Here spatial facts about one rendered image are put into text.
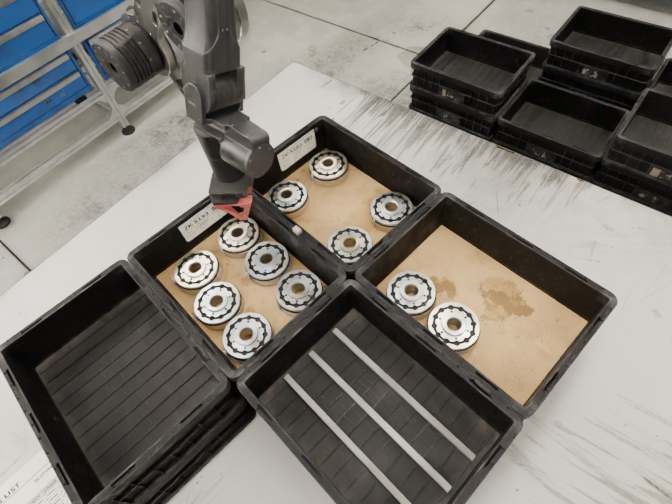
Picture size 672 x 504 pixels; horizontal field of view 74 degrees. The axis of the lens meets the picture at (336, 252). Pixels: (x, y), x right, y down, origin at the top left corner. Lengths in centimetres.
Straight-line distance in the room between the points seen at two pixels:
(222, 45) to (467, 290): 67
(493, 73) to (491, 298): 130
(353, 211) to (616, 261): 66
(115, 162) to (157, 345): 191
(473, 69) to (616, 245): 109
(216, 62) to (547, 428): 91
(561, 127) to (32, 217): 259
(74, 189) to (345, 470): 230
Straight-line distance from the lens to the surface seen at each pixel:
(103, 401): 106
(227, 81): 69
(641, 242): 137
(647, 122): 206
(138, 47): 170
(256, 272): 102
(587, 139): 208
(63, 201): 281
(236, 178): 78
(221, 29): 66
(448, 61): 217
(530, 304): 102
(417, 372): 92
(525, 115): 212
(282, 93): 171
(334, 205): 113
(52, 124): 278
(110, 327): 113
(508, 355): 96
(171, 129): 289
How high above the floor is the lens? 170
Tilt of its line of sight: 56 degrees down
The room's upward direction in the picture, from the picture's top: 10 degrees counter-clockwise
